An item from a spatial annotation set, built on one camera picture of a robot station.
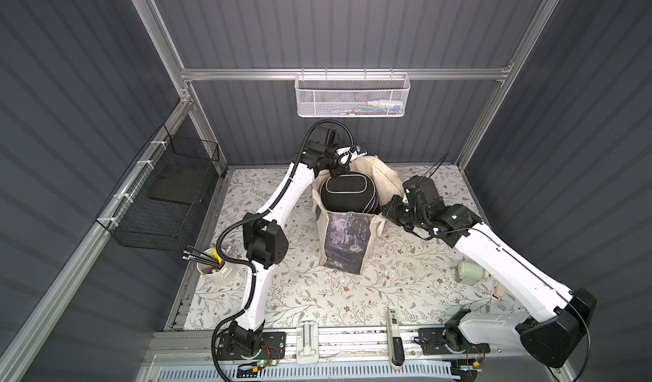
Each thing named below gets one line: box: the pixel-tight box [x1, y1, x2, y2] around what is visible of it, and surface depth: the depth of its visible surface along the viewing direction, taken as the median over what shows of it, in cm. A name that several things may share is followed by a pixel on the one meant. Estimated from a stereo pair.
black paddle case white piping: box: [320, 173, 381, 215], surface depth 87 cm
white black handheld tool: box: [386, 308, 405, 371], surface depth 72 cm
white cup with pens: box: [196, 247, 237, 287], surface depth 81 cm
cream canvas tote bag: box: [311, 154, 405, 276], surface depth 84 cm
